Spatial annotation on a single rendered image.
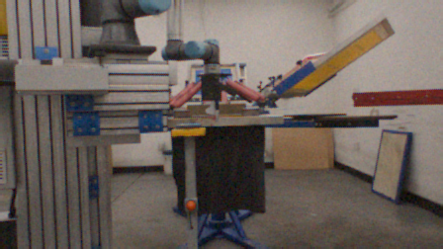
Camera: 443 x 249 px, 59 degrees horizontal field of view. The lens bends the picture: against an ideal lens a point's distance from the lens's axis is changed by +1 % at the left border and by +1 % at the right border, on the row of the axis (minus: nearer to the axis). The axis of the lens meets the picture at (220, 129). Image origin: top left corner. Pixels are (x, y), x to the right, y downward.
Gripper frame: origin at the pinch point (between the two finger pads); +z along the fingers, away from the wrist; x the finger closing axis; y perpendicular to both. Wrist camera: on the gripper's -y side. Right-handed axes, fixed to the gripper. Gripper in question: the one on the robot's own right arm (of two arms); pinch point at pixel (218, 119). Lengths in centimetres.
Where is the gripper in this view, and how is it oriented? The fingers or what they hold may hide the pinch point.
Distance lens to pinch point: 173.6
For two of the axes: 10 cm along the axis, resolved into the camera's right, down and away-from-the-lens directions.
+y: -10.0, 0.3, -0.2
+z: 0.3, 10.0, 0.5
